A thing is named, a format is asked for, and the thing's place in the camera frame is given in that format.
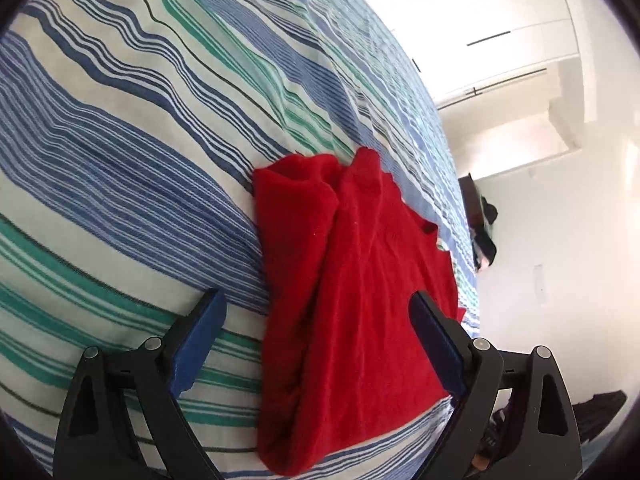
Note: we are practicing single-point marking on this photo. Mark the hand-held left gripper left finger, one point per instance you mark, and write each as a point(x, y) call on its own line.
point(197, 345)

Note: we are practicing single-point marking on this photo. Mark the red garment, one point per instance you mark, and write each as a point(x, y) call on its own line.
point(360, 285)

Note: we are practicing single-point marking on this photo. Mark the dark cloth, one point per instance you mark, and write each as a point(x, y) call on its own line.
point(597, 412)

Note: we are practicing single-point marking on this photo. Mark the dark clothes pile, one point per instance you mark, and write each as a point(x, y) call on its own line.
point(482, 230)

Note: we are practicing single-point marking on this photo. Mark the white wardrobe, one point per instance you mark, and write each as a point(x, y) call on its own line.
point(500, 25)

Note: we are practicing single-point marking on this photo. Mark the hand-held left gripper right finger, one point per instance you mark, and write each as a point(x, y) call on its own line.
point(440, 345)

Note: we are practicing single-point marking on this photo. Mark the striped bed sheet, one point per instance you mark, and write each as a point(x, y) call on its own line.
point(150, 160)

